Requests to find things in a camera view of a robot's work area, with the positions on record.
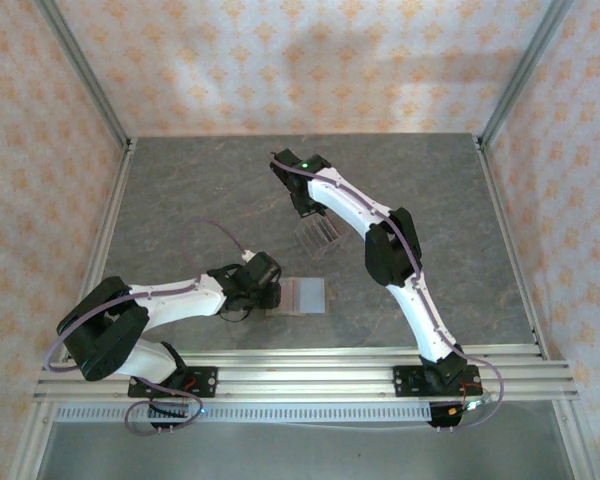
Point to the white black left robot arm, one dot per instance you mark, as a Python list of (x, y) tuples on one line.
[(190, 300)]

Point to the black controller bracket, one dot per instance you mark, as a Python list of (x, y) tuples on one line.
[(442, 417), (167, 412)]

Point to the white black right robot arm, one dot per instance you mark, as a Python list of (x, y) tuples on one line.
[(420, 310)]

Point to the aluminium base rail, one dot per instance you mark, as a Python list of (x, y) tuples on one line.
[(305, 370)]

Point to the aluminium frame post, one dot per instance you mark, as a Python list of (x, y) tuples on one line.
[(522, 75), (87, 75)]

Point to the aluminium table side rail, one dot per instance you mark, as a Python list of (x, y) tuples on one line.
[(111, 240), (506, 240)]

